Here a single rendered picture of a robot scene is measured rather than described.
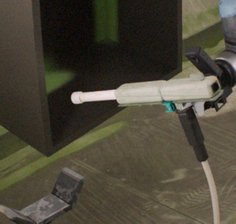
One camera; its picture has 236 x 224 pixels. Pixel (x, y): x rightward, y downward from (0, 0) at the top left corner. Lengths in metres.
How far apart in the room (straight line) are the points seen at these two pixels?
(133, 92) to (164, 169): 0.92
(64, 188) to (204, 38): 2.87
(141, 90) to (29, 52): 0.32
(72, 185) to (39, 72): 1.21
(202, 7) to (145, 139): 0.98
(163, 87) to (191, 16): 1.84
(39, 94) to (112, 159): 0.91
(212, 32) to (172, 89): 1.91
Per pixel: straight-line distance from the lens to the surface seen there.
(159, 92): 1.58
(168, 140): 2.69
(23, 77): 1.81
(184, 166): 2.52
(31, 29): 1.69
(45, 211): 0.55
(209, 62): 1.65
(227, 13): 1.72
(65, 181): 0.56
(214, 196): 1.68
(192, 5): 3.42
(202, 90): 1.49
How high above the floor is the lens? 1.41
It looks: 27 degrees down
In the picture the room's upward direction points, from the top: 12 degrees counter-clockwise
